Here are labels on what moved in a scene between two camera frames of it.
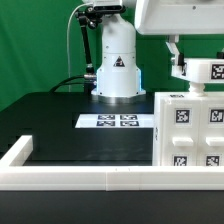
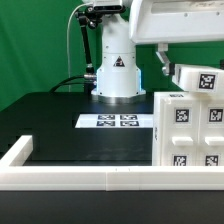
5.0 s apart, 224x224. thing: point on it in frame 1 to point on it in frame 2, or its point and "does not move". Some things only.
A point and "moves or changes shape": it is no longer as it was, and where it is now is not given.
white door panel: [180, 131] does not move
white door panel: [210, 132] does not move
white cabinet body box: [188, 129] does not move
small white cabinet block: [203, 70] moves or changes shape
